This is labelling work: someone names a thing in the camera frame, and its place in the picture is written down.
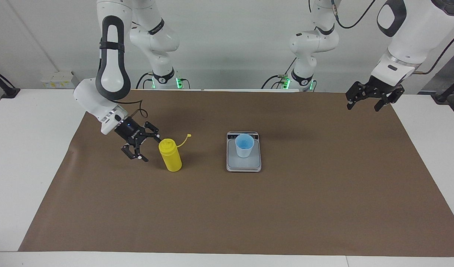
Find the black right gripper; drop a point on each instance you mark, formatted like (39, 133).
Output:
(130, 132)

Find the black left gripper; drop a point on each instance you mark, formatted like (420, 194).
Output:
(380, 87)

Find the yellow squeeze bottle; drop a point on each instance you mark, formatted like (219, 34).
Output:
(171, 159)

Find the light blue plastic cup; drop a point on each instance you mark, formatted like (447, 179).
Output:
(244, 150)

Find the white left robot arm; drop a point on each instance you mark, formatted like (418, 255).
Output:
(412, 33)

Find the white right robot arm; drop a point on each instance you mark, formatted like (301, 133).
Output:
(111, 74)

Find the silver digital kitchen scale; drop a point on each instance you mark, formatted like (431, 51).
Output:
(234, 163)

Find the black clamp stand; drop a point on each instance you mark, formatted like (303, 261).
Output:
(7, 92)
(444, 97)

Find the brown paper table mat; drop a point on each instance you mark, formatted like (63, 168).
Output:
(212, 207)

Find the white wall socket box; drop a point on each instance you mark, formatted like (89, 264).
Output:
(58, 79)

